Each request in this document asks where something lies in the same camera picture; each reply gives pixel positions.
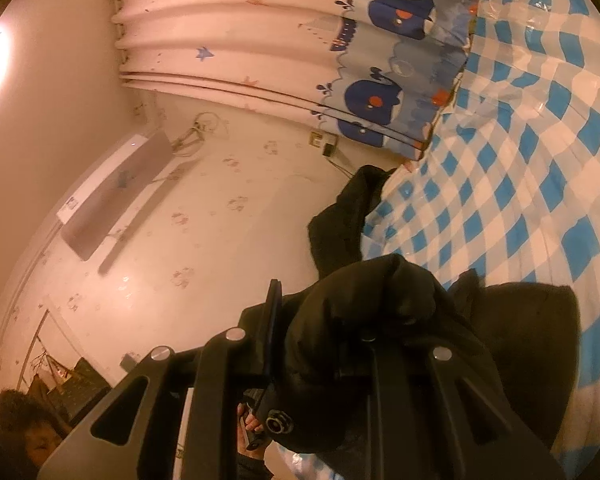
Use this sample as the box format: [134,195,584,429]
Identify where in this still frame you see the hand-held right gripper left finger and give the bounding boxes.
[37,279,282,480]

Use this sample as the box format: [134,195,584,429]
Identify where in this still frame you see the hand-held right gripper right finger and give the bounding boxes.
[337,331,566,480]

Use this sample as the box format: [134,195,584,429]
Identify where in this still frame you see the black puffer jacket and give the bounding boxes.
[237,252,581,480]

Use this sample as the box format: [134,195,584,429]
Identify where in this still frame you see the person's left forearm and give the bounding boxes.
[235,452,276,480]

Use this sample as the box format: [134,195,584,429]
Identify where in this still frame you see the dark hanging clothes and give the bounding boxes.
[20,310,113,418]

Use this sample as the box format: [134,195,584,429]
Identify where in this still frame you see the person's left hand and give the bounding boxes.
[236,404,267,457]

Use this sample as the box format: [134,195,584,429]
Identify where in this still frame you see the dark green garment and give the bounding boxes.
[307,164,397,281]

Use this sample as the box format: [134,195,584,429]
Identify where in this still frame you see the person's head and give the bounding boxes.
[0,389,73,476]

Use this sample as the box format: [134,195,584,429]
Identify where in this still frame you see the blue white checkered bed sheet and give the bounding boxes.
[277,0,600,480]

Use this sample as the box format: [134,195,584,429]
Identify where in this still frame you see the whale print curtain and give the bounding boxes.
[105,0,496,161]

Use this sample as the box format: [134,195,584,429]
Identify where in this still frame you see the black charger cable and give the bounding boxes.
[330,152,362,181]

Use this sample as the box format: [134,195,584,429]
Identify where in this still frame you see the wall socket with charger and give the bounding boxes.
[309,131,338,157]

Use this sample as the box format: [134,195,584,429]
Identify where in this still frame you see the wire wall hook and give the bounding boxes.
[171,111,228,153]

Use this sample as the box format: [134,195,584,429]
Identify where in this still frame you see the white wall air conditioner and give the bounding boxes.
[57,132,173,262]

